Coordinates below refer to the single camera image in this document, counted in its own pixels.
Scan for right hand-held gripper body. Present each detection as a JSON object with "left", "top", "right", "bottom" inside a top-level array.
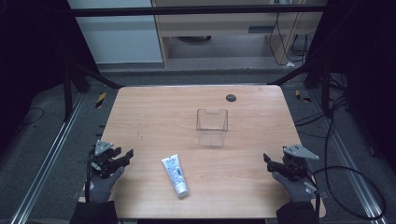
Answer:
[{"left": 280, "top": 143, "right": 320, "bottom": 183}]

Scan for clear plastic container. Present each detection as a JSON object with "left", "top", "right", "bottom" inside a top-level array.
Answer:
[{"left": 195, "top": 107, "right": 230, "bottom": 148}]

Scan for black hanging cables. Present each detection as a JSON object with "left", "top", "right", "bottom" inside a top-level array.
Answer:
[{"left": 268, "top": 11, "right": 310, "bottom": 67}]

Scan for white cabinet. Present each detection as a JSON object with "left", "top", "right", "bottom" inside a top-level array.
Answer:
[{"left": 66, "top": 0, "right": 164, "bottom": 65}]

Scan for light wooden desk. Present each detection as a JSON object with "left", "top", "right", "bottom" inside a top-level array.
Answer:
[{"left": 150, "top": 0, "right": 329, "bottom": 68}]

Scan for yellow black tape marker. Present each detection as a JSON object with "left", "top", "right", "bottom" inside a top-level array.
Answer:
[
  {"left": 94, "top": 91, "right": 107, "bottom": 109},
  {"left": 294, "top": 89, "right": 313, "bottom": 104}
]

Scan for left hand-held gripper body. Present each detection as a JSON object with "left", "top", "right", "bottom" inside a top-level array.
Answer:
[{"left": 88, "top": 139, "right": 123, "bottom": 179}]

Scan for white toothpaste tube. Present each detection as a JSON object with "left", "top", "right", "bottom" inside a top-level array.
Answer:
[{"left": 161, "top": 153, "right": 191, "bottom": 199}]

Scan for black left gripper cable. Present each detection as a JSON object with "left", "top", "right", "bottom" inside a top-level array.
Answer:
[{"left": 83, "top": 148, "right": 95, "bottom": 203}]

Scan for metal floor rail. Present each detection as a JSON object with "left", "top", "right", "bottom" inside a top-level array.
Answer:
[
  {"left": 309, "top": 89, "right": 390, "bottom": 224},
  {"left": 8, "top": 92, "right": 87, "bottom": 224}
]

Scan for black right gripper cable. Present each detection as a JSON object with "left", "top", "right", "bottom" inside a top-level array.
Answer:
[{"left": 310, "top": 165, "right": 388, "bottom": 220}]

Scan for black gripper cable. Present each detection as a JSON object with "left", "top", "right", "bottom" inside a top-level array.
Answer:
[
  {"left": 83, "top": 148, "right": 95, "bottom": 203},
  {"left": 310, "top": 165, "right": 388, "bottom": 220}
]

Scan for black metal frame stand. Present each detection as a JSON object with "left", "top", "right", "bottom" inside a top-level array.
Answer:
[
  {"left": 266, "top": 57, "right": 332, "bottom": 119},
  {"left": 61, "top": 57, "right": 126, "bottom": 123}
]

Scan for black floor cables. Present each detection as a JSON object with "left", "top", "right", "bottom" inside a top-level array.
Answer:
[{"left": 293, "top": 73, "right": 351, "bottom": 140}]

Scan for thin black floor cable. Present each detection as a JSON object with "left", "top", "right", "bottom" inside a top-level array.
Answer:
[{"left": 21, "top": 106, "right": 46, "bottom": 127}]

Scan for black horizontal frame bar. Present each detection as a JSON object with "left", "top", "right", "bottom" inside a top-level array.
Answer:
[{"left": 68, "top": 5, "right": 329, "bottom": 18}]

